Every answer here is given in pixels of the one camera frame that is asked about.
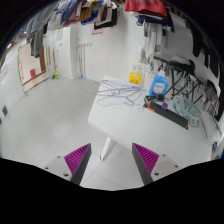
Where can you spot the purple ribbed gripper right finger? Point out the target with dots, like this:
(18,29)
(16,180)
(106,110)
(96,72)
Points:
(145,160)

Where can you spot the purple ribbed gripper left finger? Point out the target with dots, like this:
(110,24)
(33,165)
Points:
(77,162)

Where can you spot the purple charger plug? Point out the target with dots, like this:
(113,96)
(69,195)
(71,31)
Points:
(164,106)

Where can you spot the black orange power strip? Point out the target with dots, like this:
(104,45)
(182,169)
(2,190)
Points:
(170,115)

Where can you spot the white table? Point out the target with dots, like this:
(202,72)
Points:
(127,125)

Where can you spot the pile of teal hangers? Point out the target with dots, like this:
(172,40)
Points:
(187,109)

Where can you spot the blue detergent bottle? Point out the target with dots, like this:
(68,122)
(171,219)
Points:
(159,84)

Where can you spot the pile of purple hangers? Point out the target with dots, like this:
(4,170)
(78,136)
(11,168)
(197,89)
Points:
(114,92)

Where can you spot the yellow wet floor sign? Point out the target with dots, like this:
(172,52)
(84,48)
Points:
(135,78)

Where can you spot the black clothes rack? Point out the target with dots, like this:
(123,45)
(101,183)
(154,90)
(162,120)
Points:
(183,81)

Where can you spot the yellow broom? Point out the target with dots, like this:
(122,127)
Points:
(56,75)

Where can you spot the row of hanging clothes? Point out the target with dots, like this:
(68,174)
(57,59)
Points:
(62,13)

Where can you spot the red hanging garment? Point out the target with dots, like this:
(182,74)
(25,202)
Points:
(146,7)

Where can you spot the white mop handles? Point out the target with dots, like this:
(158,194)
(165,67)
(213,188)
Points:
(81,60)

